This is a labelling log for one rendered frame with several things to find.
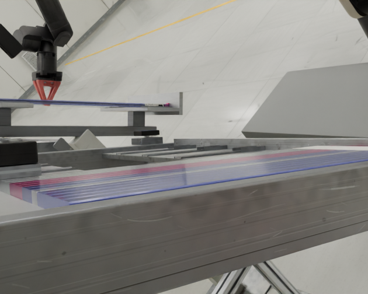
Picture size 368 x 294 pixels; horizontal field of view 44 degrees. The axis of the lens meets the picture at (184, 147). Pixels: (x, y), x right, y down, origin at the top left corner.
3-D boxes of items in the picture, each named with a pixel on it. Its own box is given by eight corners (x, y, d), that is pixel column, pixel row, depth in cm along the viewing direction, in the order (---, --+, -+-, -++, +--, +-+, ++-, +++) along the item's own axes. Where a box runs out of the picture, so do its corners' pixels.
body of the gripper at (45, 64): (40, 76, 128) (40, 50, 128) (31, 78, 137) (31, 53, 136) (62, 78, 132) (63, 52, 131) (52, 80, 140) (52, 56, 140)
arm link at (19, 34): (73, 35, 129) (62, 13, 131) (38, 28, 119) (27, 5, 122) (53, 63, 135) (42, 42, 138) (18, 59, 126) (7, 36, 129)
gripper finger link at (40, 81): (37, 105, 130) (38, 72, 130) (31, 105, 136) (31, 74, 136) (61, 106, 134) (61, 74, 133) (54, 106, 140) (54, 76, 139)
